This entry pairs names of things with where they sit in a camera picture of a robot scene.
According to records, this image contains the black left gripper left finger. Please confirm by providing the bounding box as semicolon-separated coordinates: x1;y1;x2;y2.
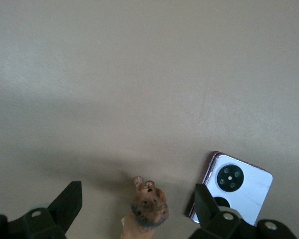
0;181;83;239

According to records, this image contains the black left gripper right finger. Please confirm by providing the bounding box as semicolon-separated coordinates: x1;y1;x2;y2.
184;183;298;239

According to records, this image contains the lavender flip phone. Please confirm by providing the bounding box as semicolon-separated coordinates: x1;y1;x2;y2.
189;150;274;227

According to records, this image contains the brown lion statue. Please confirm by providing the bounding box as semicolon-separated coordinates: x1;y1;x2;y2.
120;176;170;239

